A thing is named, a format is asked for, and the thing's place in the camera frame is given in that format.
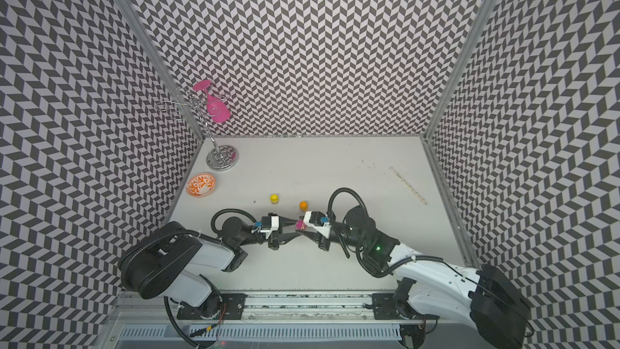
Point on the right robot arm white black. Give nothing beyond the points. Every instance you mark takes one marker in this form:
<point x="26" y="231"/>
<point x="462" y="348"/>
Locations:
<point x="484" y="299"/>

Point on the orange patterned ceramic bowl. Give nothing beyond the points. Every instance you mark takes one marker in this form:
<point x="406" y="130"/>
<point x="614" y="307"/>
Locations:
<point x="201" y="185"/>

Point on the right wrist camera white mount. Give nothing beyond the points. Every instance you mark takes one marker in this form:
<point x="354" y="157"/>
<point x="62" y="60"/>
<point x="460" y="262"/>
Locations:
<point x="319" y="222"/>

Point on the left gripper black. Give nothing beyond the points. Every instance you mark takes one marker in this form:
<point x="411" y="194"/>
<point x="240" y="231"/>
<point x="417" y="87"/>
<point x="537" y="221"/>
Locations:
<point x="280" y="238"/>

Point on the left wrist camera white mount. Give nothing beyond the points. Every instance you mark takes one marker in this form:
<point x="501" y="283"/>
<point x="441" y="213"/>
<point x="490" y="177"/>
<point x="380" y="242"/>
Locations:
<point x="268" y="225"/>

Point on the aluminium corner post left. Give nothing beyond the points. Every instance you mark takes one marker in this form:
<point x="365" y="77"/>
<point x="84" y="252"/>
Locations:
<point x="175" y="95"/>

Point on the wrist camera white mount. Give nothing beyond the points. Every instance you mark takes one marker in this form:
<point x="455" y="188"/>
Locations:
<point x="319" y="222"/>
<point x="268" y="225"/>

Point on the pink plastic wine glass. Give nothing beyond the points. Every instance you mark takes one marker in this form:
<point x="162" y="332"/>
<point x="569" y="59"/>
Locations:
<point x="216" y="107"/>

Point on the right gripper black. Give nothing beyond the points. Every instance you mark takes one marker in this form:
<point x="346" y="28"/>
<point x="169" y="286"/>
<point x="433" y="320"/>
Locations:
<point x="322" y="241"/>

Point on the orange paint jar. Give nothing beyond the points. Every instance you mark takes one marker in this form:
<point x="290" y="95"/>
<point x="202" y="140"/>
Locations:
<point x="303" y="206"/>

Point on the yellow paint jar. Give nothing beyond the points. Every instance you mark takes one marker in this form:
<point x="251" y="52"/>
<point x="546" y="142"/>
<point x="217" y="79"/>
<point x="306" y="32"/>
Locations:
<point x="274" y="198"/>

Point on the aluminium corner post right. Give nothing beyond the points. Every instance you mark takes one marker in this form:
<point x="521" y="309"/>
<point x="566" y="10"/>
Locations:
<point x="469" y="46"/>

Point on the chrome glass holder stand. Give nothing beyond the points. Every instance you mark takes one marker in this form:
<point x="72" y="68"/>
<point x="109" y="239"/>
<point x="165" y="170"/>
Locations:
<point x="220" y="157"/>

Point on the pink paint jar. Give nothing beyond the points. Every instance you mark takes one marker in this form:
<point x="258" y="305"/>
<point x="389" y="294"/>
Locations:
<point x="300" y="225"/>

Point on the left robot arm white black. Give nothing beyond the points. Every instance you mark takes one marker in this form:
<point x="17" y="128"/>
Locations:
<point x="159" y="264"/>

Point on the aluminium corner post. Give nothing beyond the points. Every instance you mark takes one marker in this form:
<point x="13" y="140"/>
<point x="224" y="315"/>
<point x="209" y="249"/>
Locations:
<point x="469" y="46"/>
<point x="175" y="95"/>

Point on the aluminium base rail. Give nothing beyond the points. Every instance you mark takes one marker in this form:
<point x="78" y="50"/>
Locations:
<point x="310" y="308"/>

